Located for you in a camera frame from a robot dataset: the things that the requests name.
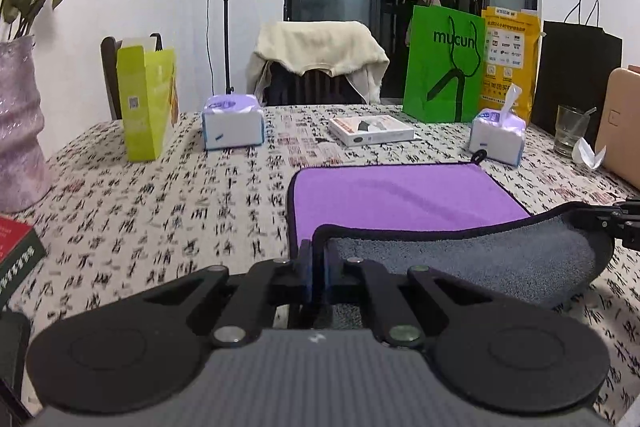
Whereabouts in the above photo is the white flat product box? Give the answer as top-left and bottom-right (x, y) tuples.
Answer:
(329, 115), (416, 147)

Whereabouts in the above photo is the black paper bag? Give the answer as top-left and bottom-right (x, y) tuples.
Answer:
(530, 20), (623, 145)

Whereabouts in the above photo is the tan box at right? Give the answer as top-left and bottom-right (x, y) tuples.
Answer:
(596, 65), (640, 188)

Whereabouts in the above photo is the pink glittery vase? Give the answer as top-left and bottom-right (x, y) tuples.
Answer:
(0, 36), (51, 213)

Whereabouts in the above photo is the calligraphy print tablecloth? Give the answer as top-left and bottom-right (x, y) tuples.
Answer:
(6, 105), (639, 425)

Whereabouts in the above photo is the yellow printed paper bag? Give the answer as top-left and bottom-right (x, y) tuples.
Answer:
(480, 6), (542, 124)

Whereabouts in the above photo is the purple and grey towel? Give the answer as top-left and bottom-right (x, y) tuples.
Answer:
(286, 161), (615, 308)

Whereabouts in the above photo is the clear drinking glass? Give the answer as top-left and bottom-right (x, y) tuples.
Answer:
(553, 105), (596, 157)

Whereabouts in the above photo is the open purple tissue pack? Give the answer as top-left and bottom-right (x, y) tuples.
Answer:
(468, 83), (527, 167)

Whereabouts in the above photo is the closed purple tissue pack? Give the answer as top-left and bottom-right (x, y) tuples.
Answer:
(202, 93), (266, 150)

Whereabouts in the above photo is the cream cloth on chair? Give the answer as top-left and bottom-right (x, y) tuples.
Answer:
(246, 20), (390, 104)

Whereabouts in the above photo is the lime green snack box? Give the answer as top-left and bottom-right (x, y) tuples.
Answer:
(116, 38), (179, 162)

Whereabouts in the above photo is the green mucun paper bag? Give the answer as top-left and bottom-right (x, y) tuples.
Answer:
(402, 5), (486, 124)

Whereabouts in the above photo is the dark chair with cream cloth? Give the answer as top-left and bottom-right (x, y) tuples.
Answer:
(264, 63), (364, 106)

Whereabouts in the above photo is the red and green book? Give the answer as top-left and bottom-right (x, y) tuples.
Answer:
(0, 217), (46, 308)

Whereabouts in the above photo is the dark wooden slatted chair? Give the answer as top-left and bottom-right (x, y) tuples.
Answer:
(100, 32), (163, 120)

